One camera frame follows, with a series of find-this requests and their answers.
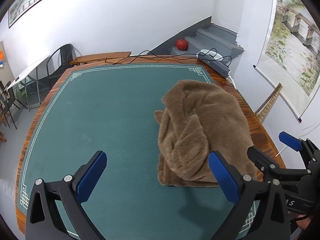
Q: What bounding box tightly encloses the brown fleece garment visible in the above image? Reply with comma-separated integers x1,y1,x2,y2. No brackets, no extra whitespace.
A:
155,80,257,187

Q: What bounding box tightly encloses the green table mat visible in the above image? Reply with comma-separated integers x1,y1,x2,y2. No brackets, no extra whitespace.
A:
16,63,233,239

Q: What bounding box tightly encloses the landscape scroll painting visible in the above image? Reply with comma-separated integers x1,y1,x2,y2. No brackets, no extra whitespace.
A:
256,0,319,120

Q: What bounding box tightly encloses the black power strip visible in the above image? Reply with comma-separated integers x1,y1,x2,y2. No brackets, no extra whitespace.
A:
197,52,230,79

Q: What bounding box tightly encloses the glass top side table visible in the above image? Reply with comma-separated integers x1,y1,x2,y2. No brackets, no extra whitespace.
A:
7,56,49,111

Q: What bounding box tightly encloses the white object on stairs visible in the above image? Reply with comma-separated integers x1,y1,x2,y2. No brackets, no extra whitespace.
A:
196,49,223,61

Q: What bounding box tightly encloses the wooden bench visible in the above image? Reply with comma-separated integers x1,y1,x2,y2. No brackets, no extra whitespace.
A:
70,51,131,66

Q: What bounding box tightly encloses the black metal chair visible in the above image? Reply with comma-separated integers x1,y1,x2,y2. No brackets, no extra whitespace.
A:
46,43,74,88

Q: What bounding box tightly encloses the red ball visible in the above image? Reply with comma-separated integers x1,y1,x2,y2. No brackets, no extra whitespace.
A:
175,39,188,51

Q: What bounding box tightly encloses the wooden stick by wall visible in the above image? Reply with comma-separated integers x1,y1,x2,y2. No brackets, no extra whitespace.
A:
254,83,283,123

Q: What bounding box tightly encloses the black cable on table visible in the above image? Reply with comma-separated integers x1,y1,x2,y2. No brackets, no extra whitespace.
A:
104,48,233,67

